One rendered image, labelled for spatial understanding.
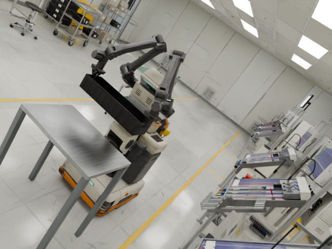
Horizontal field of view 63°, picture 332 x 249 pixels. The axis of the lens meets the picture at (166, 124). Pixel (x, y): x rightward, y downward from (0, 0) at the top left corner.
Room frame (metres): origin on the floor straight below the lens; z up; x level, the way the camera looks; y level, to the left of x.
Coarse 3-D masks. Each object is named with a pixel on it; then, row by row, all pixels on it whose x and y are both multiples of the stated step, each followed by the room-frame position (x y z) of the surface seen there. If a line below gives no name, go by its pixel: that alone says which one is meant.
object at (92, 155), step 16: (32, 112) 1.53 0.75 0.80; (48, 112) 1.65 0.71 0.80; (64, 112) 1.79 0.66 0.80; (16, 128) 1.55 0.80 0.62; (48, 128) 1.49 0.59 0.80; (64, 128) 1.60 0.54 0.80; (80, 128) 1.73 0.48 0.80; (48, 144) 1.93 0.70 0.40; (64, 144) 1.45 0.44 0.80; (80, 144) 1.55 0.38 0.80; (96, 144) 1.68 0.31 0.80; (0, 160) 1.55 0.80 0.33; (80, 160) 1.41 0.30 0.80; (96, 160) 1.51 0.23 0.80; (112, 160) 1.63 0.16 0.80; (32, 176) 1.92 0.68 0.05; (96, 176) 1.40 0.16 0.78; (80, 192) 1.34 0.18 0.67; (64, 208) 1.33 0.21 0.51; (96, 208) 1.71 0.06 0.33; (48, 240) 1.33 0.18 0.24
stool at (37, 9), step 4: (28, 4) 4.92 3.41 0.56; (32, 4) 5.07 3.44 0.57; (32, 8) 4.95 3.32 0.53; (36, 8) 4.99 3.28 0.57; (40, 8) 5.19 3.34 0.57; (32, 12) 5.08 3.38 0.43; (40, 12) 5.08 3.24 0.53; (20, 16) 5.03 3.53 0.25; (28, 16) 5.07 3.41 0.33; (28, 20) 5.07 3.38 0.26; (12, 24) 4.89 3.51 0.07; (16, 24) 5.14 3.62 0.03; (20, 24) 5.11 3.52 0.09; (24, 28) 5.03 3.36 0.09; (28, 28) 5.19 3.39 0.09; (24, 32) 4.89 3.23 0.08; (32, 32) 5.14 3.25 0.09; (36, 36) 5.16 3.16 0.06
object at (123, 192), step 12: (60, 168) 2.16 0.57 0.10; (72, 168) 2.12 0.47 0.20; (72, 180) 2.10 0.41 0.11; (96, 180) 2.08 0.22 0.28; (108, 180) 2.19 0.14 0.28; (120, 180) 2.30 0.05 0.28; (84, 192) 2.06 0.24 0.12; (96, 192) 2.02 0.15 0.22; (120, 192) 2.15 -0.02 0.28; (132, 192) 2.36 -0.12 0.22; (108, 204) 1.99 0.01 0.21; (120, 204) 2.24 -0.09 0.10
